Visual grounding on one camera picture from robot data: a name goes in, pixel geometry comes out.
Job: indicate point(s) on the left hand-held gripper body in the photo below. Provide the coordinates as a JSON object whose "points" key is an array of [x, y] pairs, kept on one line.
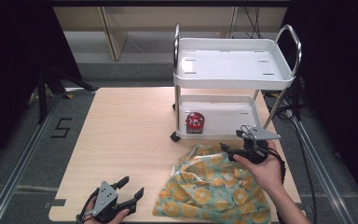
{"points": [[105, 199]]}

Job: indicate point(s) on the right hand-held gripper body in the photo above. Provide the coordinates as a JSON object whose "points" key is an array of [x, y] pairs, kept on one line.
{"points": [[259, 133]]}

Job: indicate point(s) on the red round can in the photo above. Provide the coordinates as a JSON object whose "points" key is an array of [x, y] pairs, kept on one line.
{"points": [[195, 122]]}

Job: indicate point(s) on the white two-tier cart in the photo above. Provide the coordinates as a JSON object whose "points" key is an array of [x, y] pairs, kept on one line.
{"points": [[230, 62]]}

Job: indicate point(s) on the person's left hand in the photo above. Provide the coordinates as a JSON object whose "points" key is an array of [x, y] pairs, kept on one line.
{"points": [[119, 219]]}

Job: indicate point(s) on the person's right hand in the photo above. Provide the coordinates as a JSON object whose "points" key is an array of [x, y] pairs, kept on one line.
{"points": [[270, 174]]}

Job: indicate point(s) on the green yellow patterned cloth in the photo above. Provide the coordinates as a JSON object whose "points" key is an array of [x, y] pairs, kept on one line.
{"points": [[205, 193]]}

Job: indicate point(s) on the black tripod stand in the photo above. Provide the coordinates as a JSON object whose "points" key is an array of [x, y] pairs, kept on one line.
{"points": [[43, 93]]}

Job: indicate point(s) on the beige wooden cabinet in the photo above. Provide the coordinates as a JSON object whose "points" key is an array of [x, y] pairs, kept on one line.
{"points": [[115, 31]]}

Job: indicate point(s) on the aluminium floor rail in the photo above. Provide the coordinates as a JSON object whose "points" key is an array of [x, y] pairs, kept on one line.
{"points": [[18, 171], [323, 177]]}

